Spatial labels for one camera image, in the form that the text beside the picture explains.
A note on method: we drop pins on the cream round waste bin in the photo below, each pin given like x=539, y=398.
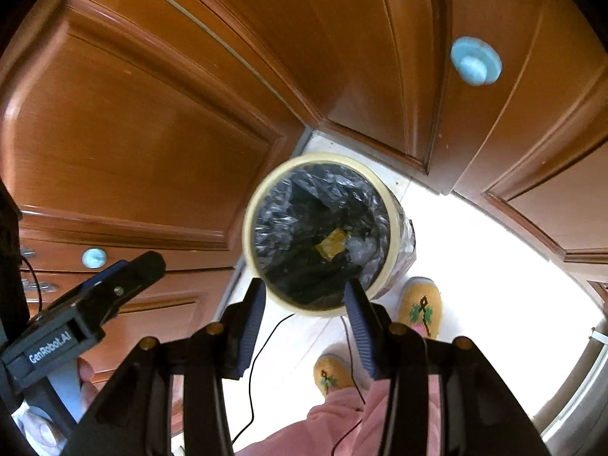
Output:
x=384, y=209

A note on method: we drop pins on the yellow paper scrap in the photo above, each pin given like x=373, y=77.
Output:
x=331, y=245

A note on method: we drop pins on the black plastic bin liner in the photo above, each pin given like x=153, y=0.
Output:
x=294, y=228

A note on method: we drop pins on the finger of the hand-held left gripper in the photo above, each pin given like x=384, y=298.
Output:
x=137, y=275
x=102, y=276

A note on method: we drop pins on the light blue cabinet knob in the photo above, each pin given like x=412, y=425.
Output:
x=94, y=258
x=475, y=61

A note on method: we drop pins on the wooden cabinet door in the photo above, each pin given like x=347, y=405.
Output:
x=180, y=313
x=332, y=33
x=546, y=152
x=142, y=142

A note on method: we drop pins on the stainless steel appliance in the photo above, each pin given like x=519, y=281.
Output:
x=579, y=380

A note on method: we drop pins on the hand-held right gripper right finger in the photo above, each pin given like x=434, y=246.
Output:
x=363, y=342

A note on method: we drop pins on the person's pink pants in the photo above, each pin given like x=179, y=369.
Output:
x=332, y=418

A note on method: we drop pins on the yellow embroidered slipper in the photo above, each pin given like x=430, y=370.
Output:
x=420, y=308
x=332, y=375

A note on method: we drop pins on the person's left hand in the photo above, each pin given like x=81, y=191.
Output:
x=89, y=380

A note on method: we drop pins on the wooden drawer front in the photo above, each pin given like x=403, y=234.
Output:
x=166, y=256

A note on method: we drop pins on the person's left forearm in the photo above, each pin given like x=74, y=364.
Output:
x=40, y=427

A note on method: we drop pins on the crumpled clear plastic wrap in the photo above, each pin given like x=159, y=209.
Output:
x=360, y=251

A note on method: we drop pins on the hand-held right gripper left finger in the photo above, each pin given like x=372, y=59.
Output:
x=251, y=323

